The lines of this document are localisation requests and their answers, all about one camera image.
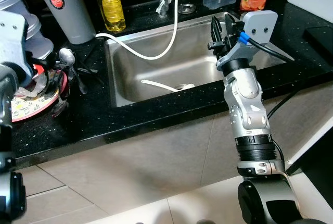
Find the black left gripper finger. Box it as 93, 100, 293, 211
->
27, 74, 53, 98
52, 70, 71, 117

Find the white flexible hose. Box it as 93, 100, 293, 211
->
96, 0, 188, 61

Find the round metal counter ring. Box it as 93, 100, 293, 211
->
178, 4, 197, 16

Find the black wire utensil stand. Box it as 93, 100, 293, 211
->
67, 46, 100, 95

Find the stack of grey-blue bowls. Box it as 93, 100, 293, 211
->
0, 0, 55, 61

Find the yellow liquid plastic bottle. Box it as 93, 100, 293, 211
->
93, 0, 127, 33

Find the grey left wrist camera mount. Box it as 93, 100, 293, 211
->
0, 10, 30, 64

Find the shiny metal spoon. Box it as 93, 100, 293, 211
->
58, 48, 76, 69

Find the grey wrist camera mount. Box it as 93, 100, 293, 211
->
216, 10, 278, 71
0, 10, 30, 64

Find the white-edged cabinet door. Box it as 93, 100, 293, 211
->
285, 109, 333, 177

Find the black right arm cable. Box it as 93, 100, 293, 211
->
239, 32, 301, 121

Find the grey flask with red logo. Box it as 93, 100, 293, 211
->
30, 0, 96, 45

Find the stainless steel sink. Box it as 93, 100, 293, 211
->
104, 11, 295, 109

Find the floral plate with red rim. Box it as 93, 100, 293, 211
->
10, 64, 69, 123

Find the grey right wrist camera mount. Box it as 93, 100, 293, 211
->
216, 10, 278, 71

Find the flat black countertop block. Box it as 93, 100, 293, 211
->
303, 25, 333, 54

